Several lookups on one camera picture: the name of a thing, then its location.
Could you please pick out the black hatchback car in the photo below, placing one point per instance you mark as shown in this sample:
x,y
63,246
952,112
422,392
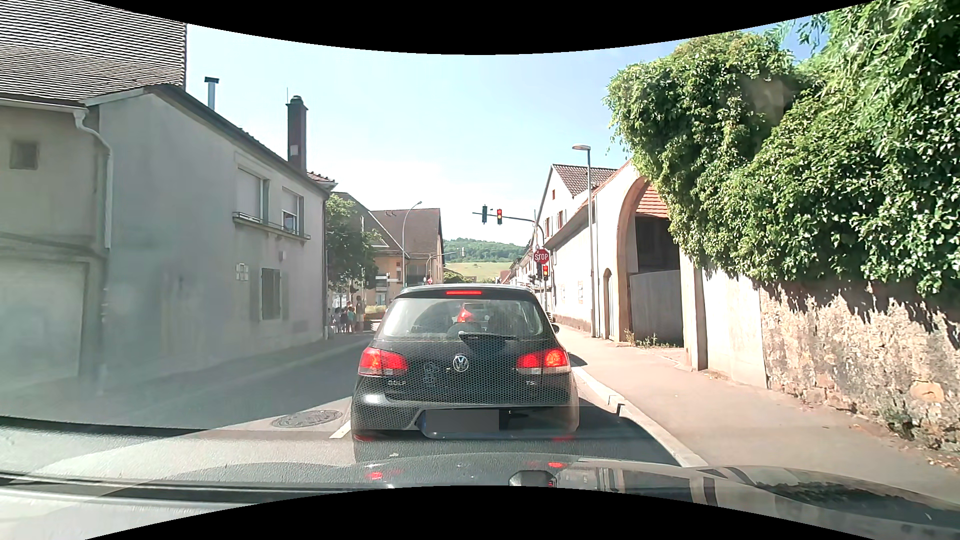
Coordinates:
x,y
465,360

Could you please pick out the red stop sign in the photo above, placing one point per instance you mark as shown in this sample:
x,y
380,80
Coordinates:
x,y
541,256

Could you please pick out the car's own bonnet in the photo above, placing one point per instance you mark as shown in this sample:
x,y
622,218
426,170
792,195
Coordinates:
x,y
675,487

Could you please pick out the group of people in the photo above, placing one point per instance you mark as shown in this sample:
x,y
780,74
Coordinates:
x,y
349,316

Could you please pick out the stone wall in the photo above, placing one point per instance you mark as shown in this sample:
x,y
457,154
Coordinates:
x,y
862,352

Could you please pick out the tree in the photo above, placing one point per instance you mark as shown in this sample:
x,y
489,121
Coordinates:
x,y
346,244

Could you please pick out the grey asphalt road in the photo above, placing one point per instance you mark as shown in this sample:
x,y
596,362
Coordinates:
x,y
247,390

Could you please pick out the dark slate roof building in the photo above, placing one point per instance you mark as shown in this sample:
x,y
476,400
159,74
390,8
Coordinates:
x,y
82,49

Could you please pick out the wooded hill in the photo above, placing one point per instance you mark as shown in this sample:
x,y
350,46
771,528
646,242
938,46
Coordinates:
x,y
484,250

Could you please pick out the beige house with brown roof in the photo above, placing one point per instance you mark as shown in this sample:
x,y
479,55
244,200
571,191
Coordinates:
x,y
409,244

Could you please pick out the grey pavement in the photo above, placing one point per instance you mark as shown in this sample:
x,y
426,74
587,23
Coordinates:
x,y
187,371
720,412

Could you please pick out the green climbing bushes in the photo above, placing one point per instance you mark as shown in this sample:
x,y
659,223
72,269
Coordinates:
x,y
825,165

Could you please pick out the grey rendered house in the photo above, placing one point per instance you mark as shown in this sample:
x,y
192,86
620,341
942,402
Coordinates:
x,y
195,247

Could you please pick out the white building with arched gateway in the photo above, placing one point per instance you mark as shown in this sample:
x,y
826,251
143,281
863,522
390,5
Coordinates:
x,y
592,255

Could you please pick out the lamp post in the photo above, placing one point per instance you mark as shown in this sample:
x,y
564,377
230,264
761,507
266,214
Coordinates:
x,y
590,240
405,240

